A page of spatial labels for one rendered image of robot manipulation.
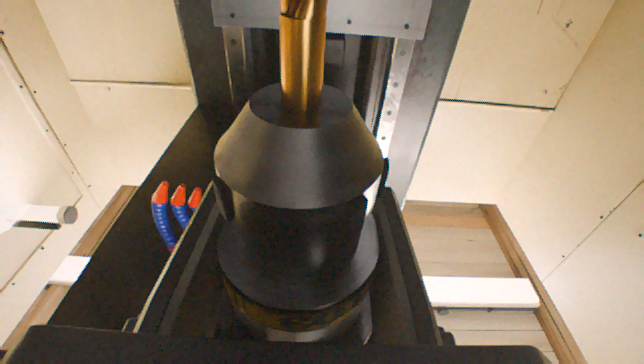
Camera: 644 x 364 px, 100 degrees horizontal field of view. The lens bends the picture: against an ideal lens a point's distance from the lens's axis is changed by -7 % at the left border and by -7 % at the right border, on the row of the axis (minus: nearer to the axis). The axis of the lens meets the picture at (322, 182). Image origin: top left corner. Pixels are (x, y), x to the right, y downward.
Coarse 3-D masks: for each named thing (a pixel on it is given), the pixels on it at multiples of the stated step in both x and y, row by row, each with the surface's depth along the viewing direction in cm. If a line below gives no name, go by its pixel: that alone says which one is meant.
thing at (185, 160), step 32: (192, 128) 69; (224, 128) 70; (160, 160) 60; (192, 160) 60; (192, 192) 53; (128, 224) 47; (96, 256) 42; (128, 256) 42; (160, 256) 43; (96, 288) 38; (128, 288) 38; (64, 320) 34; (96, 320) 35
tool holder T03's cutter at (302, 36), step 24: (288, 0) 5; (312, 0) 5; (288, 24) 5; (312, 24) 5; (288, 48) 5; (312, 48) 5; (288, 72) 5; (312, 72) 5; (288, 96) 6; (312, 96) 6
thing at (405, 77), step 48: (192, 0) 65; (192, 48) 72; (240, 48) 68; (336, 48) 72; (384, 48) 72; (432, 48) 71; (240, 96) 76; (384, 96) 76; (432, 96) 80; (384, 144) 86
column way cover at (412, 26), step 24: (216, 0) 61; (240, 0) 61; (264, 0) 61; (336, 0) 61; (360, 0) 61; (384, 0) 61; (408, 0) 61; (432, 0) 60; (216, 24) 64; (240, 24) 64; (264, 24) 64; (336, 24) 64; (360, 24) 64; (384, 24) 64; (408, 24) 64
